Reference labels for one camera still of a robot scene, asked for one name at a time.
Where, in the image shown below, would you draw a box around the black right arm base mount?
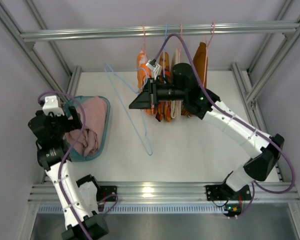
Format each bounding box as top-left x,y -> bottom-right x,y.
205,183 -> 252,201

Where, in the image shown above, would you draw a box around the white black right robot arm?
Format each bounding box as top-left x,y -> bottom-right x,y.
129,60 -> 285,195

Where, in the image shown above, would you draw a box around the orange white tie-dye trousers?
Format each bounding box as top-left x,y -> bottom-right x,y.
136,51 -> 153,116

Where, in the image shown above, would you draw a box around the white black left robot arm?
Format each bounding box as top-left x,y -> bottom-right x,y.
28,106 -> 109,240

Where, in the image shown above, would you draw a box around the beige trousers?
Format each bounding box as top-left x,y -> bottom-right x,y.
170,48 -> 182,119

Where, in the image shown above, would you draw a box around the pink trousers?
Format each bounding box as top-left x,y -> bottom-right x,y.
64,96 -> 109,161

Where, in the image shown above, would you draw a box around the pink wire hanger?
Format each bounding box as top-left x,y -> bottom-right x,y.
142,24 -> 147,54
202,21 -> 216,88
177,23 -> 185,51

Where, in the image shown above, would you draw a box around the aluminium hanging rail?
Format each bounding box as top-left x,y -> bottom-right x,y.
21,20 -> 300,42

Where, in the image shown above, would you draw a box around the aluminium left frame strut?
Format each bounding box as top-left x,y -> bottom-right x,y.
0,0 -> 82,96

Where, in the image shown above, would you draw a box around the aluminium frame strut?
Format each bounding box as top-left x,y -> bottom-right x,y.
231,0 -> 300,184
0,0 -> 82,96

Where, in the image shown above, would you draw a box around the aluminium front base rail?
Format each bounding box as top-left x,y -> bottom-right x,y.
27,181 -> 300,204

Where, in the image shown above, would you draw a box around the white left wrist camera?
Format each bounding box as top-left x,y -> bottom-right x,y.
39,95 -> 65,117

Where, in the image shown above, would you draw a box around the teal plastic basket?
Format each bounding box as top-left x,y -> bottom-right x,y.
63,96 -> 111,162

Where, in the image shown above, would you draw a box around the orange brown patterned trousers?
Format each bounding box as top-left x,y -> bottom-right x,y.
156,52 -> 172,122

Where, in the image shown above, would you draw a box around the grey slotted cable duct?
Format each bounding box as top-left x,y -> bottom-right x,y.
37,202 -> 231,215

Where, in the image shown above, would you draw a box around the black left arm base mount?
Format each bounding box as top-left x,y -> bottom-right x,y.
96,185 -> 118,202

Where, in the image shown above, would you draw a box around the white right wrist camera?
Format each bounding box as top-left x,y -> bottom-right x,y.
146,59 -> 162,79

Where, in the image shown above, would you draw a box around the blue wire hanger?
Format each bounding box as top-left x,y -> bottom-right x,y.
103,62 -> 154,156
162,23 -> 168,53

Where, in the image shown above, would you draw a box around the aluminium right frame strut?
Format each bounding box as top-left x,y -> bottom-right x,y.
231,0 -> 300,184

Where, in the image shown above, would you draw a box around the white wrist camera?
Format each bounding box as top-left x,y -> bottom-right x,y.
146,59 -> 162,79
39,95 -> 65,117

